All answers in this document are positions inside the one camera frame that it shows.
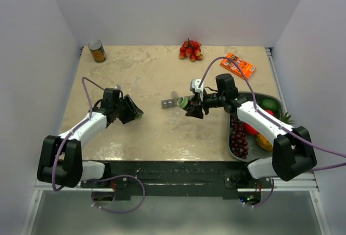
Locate dark red toy grapes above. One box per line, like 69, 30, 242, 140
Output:
230, 117, 248, 159

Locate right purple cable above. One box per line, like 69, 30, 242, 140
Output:
198, 56, 346, 171

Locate red toy apple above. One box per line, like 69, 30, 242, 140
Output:
239, 109, 275, 138

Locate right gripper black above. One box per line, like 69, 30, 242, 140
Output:
185, 89, 225, 119

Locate aluminium frame rail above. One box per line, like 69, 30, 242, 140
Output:
34, 173, 318, 192

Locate tin can fruit label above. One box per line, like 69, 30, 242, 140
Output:
88, 40, 107, 63

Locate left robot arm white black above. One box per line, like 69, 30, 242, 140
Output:
37, 88, 144, 191

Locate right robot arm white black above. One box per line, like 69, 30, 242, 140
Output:
177, 73, 317, 188

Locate green toy avocado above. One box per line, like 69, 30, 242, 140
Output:
259, 98, 279, 112

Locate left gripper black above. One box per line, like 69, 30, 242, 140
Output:
114, 95, 143, 124

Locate green lidded pill bottle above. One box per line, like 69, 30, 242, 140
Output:
176, 97, 194, 111

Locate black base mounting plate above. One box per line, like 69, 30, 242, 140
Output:
82, 161, 272, 200

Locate red toy fruit bunch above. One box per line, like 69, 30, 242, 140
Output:
179, 38, 204, 62

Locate orange cardboard box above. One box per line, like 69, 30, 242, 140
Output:
220, 53, 257, 79

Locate toy pineapple orange yellow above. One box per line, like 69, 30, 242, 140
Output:
256, 111, 294, 152

